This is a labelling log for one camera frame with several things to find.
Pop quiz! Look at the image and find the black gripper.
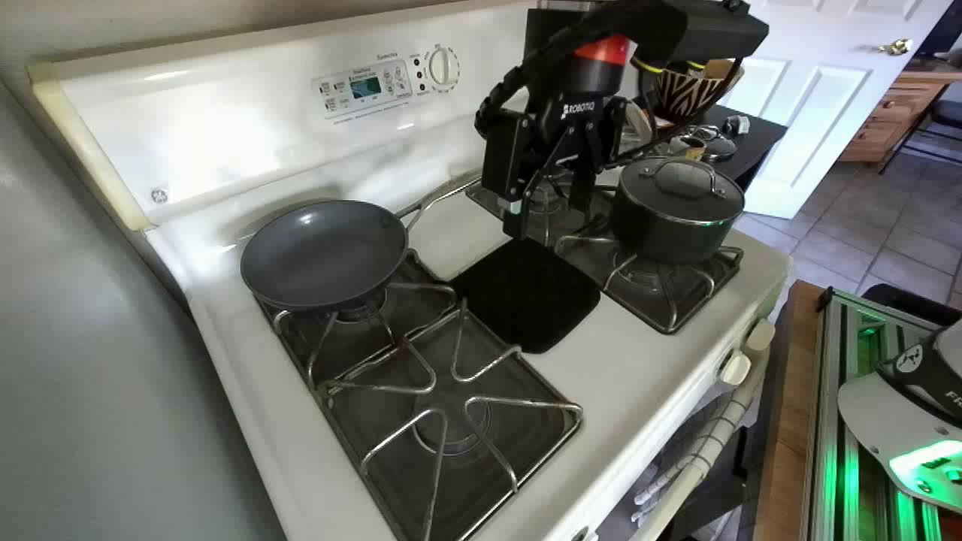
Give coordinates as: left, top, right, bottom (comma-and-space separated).
478, 87, 626, 242

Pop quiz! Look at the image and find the black cooking pot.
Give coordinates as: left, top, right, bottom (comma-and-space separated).
610, 158, 750, 271

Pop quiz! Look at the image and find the white gas stove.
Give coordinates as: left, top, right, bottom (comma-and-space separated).
28, 0, 795, 541

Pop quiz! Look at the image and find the white stove knob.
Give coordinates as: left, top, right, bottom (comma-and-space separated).
742, 315, 775, 354
717, 349, 758, 390

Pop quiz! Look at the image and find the white round timer dial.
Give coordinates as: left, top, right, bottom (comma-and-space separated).
426, 41, 467, 89

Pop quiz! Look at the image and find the small grey round dish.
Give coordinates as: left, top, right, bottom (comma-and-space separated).
666, 124, 742, 167

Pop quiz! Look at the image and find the zebra patterned wooden bowl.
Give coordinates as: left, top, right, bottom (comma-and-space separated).
631, 53, 750, 127

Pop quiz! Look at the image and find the grey frying pan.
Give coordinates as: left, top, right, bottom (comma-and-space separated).
237, 179, 478, 315

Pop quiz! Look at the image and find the white panelled door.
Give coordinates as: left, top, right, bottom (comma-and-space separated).
713, 0, 956, 223

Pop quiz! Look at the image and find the wooden dresser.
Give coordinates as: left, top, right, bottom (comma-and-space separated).
839, 65, 954, 168

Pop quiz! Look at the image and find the brown wooden board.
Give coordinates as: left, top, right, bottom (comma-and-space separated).
750, 281, 830, 541

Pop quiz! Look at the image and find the white and black base cover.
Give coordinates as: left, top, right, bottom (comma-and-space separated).
837, 320, 962, 517

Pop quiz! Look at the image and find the light grey appliance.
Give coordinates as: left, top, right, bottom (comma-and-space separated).
0, 79, 290, 541

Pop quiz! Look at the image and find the oven door handle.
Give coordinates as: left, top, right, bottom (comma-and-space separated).
626, 378, 768, 541

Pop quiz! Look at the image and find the aluminium frame with green light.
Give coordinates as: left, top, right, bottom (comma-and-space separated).
809, 283, 962, 541

